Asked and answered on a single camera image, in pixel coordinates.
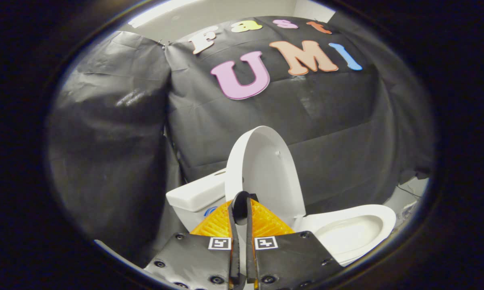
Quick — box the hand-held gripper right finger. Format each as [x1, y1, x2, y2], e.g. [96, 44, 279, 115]
[246, 197, 343, 290]

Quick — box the black backdrop cloth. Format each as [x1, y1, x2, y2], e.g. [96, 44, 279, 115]
[47, 15, 434, 268]

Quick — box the white toilet lid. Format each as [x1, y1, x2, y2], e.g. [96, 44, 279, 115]
[225, 126, 306, 230]

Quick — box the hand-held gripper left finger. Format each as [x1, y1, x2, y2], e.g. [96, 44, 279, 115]
[143, 199, 241, 290]

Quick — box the white toilet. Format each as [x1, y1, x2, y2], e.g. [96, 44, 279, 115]
[165, 168, 397, 267]

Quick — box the black round lid handle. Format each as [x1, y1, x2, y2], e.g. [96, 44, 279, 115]
[231, 191, 259, 225]

